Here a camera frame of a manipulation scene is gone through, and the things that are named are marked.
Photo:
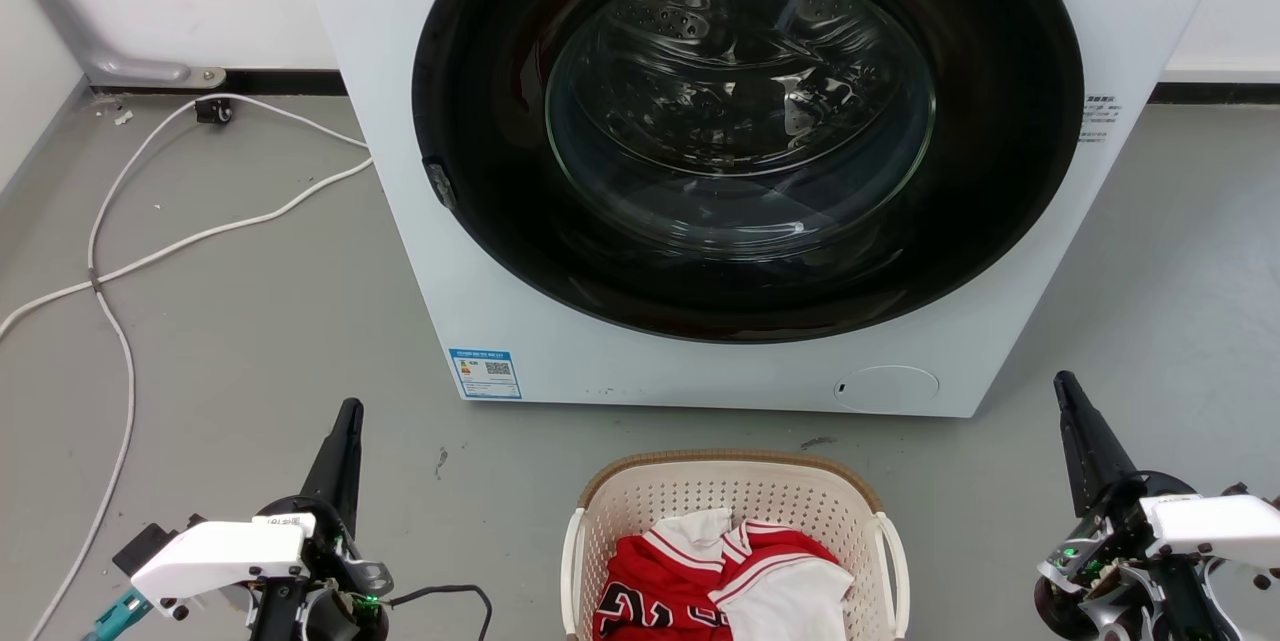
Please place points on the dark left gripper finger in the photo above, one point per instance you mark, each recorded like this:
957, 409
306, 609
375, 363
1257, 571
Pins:
322, 471
345, 481

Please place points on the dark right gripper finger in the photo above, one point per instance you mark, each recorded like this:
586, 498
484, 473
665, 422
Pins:
1105, 456
1078, 461

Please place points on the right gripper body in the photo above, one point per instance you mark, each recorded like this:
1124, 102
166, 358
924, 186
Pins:
1120, 571

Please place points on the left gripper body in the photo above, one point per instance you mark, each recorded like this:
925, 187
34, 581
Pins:
335, 571

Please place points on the cream perforated laundry basket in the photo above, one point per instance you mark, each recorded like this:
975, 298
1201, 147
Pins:
680, 496

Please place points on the white front-load washing machine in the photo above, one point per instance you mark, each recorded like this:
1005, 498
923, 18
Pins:
1000, 341

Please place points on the blue energy label sticker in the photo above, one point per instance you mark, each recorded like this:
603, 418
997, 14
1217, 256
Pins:
485, 373

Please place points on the round white filter cover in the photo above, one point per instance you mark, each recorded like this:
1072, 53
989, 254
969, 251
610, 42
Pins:
886, 388

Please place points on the white garment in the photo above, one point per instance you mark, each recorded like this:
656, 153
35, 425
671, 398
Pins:
790, 601

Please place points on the red basketball jersey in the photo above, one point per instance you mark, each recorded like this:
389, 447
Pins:
655, 591

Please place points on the round black glass washer door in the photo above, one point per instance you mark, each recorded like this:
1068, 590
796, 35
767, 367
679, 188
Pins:
480, 121

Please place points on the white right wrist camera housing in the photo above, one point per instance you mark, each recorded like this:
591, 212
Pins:
1215, 521

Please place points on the grey wall bracket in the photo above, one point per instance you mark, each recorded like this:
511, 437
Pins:
70, 26

